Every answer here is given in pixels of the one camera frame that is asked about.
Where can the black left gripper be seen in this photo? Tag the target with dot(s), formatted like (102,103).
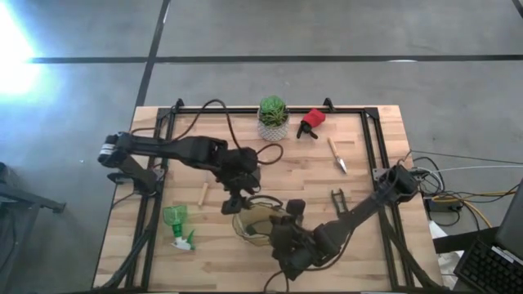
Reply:
(241,171)

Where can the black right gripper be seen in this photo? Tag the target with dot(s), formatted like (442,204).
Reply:
(294,245)

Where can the beige green gardening bag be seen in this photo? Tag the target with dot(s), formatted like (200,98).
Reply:
(253,216)

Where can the black pruning shears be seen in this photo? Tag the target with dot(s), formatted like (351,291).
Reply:
(336,191)

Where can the green spray bottle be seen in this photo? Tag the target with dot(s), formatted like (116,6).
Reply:
(175,216)

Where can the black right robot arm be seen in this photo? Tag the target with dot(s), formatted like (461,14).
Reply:
(359,210)

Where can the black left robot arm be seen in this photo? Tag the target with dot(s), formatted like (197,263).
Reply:
(184,149)

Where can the succulent in white pot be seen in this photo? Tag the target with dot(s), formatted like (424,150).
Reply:
(273,130)

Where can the black power box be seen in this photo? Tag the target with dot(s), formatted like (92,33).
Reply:
(439,205)

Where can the white plastic sheet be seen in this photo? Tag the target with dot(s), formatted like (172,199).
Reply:
(447,261)

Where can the black desk bar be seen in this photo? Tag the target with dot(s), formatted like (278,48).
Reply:
(461,243)

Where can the black laptop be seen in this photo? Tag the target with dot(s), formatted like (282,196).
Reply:
(490,269)

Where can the black floor stand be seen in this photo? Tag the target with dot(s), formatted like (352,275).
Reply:
(24,198)

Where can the black aluminium table frame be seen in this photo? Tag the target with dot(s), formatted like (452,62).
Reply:
(347,110)

